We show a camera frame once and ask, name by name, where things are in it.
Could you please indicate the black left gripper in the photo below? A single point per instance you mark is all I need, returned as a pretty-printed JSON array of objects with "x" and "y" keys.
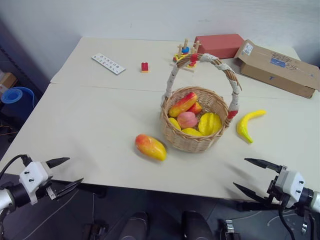
[{"x": 48, "y": 188}]

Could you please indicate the blue rolled foam mat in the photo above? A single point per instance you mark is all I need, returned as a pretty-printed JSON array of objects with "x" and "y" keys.
[{"x": 17, "y": 96}]

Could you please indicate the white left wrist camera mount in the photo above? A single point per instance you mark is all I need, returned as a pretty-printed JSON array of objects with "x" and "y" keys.
[{"x": 33, "y": 172}]

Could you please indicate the white strip with coloured letters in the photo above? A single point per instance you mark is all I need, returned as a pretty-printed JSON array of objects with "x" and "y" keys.
[{"x": 108, "y": 63}]

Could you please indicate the dark rounded shape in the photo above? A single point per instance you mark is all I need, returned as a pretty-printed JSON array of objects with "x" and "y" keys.
[
  {"x": 196, "y": 226},
  {"x": 135, "y": 226}
]

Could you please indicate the large red-yellow toy mango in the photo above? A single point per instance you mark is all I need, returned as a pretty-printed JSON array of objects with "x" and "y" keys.
[{"x": 150, "y": 147}]

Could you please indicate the brown cardboard box with labels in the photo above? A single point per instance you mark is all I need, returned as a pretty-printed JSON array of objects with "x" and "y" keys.
[{"x": 277, "y": 68}]

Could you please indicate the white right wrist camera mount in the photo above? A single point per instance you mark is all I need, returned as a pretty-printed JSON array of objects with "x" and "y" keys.
[{"x": 292, "y": 186}]

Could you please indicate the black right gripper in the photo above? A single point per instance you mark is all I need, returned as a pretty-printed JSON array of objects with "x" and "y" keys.
[{"x": 273, "y": 190}]

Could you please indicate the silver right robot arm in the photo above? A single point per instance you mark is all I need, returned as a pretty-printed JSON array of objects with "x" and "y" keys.
[{"x": 315, "y": 200}]

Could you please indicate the red foam brick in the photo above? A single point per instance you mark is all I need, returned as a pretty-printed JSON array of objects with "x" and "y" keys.
[{"x": 218, "y": 45}]

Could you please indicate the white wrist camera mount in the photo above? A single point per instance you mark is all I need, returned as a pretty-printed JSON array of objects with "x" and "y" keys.
[
  {"x": 33, "y": 172},
  {"x": 292, "y": 186}
]

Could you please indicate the small red toy block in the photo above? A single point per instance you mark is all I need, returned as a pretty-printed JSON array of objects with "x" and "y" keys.
[{"x": 144, "y": 67}]

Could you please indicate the slim red-yellow toy mango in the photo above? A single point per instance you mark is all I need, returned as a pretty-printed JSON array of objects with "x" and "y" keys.
[{"x": 182, "y": 104}]

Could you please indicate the small red-orange toy fruit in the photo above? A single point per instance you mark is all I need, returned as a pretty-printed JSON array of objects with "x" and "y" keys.
[{"x": 196, "y": 108}]

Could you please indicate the yellow toy banana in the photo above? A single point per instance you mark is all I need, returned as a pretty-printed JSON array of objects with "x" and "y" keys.
[{"x": 243, "y": 126}]

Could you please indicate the long yellow toy fruit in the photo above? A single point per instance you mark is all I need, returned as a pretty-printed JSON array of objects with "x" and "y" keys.
[{"x": 191, "y": 132}]

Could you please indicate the small brown cardboard box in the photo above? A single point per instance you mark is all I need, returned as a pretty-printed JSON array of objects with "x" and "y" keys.
[{"x": 7, "y": 80}]

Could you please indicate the pink toy peach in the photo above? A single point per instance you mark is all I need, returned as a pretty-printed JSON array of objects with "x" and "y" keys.
[{"x": 187, "y": 120}]

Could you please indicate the yellow toy starfruit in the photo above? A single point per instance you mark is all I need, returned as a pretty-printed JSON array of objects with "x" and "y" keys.
[{"x": 209, "y": 123}]

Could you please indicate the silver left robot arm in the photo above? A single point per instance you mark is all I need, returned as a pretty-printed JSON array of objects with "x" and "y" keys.
[{"x": 7, "y": 196}]

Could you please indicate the small yellow toy fruit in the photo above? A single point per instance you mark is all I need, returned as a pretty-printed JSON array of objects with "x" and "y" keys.
[{"x": 174, "y": 123}]

